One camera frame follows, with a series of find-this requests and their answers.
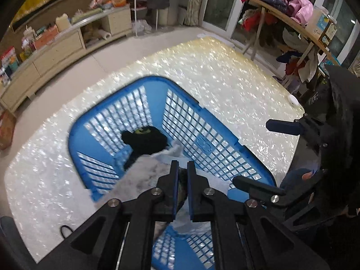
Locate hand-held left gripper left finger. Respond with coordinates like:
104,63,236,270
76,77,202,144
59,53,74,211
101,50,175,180
60,160,180,270

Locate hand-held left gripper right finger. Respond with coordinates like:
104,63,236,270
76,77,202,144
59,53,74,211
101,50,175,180
187,160,330,270

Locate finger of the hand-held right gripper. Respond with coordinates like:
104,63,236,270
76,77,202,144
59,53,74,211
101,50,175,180
265,119,308,136
232,175,287,203

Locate white quilted cloth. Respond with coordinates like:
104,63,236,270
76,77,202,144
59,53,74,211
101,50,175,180
171,157,232,232

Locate grey fuzzy cloth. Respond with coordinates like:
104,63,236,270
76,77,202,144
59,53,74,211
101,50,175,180
87,139,183,203

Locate blue plastic basket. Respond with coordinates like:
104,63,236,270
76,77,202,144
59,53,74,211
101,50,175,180
68,76,277,270

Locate black sock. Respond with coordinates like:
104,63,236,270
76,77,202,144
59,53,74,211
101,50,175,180
121,126,170,172

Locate person's blue trousers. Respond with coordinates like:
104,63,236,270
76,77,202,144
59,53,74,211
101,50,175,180
280,168,320,193

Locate pile of clothes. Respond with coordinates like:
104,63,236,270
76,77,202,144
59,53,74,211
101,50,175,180
238,0,324,93

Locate bottle with green label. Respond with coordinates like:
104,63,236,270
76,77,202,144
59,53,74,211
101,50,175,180
320,19,338,49

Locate white bottle with blue label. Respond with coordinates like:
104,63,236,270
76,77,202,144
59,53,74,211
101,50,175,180
305,5,330,42

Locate wooden board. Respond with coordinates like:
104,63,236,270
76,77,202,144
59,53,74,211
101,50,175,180
230,0,338,60

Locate glass sliding door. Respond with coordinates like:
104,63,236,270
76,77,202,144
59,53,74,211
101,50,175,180
202,0,360,75

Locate patterned curtain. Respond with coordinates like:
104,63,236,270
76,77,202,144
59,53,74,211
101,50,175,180
179,0,209,28

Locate white plastic bag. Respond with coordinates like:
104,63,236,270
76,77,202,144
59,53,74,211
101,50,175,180
132,19,153,35

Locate cream television cabinet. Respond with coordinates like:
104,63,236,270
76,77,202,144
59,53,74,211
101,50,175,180
0,4,133,113

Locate brown cardboard box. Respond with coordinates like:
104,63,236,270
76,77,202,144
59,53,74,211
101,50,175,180
0,109,16,150

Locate white metal rack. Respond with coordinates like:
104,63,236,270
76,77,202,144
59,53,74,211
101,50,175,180
119,0,170,38

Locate green folded cloth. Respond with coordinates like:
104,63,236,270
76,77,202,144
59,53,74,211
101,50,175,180
71,8,103,24

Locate pink tissue box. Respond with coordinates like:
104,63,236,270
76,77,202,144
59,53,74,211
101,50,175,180
33,26,60,50

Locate white plastic jug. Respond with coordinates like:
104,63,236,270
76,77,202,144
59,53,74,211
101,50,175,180
55,13,70,32

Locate snack bag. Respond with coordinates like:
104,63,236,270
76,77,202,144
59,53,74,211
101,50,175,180
89,0,113,9

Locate red and white packet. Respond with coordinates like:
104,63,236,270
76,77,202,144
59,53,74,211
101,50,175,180
0,46,18,85

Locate cup with straw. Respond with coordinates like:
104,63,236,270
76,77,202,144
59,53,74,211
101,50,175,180
22,25,36,52

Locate wall television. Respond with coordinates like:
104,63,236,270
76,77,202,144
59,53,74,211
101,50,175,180
11,0,99,32

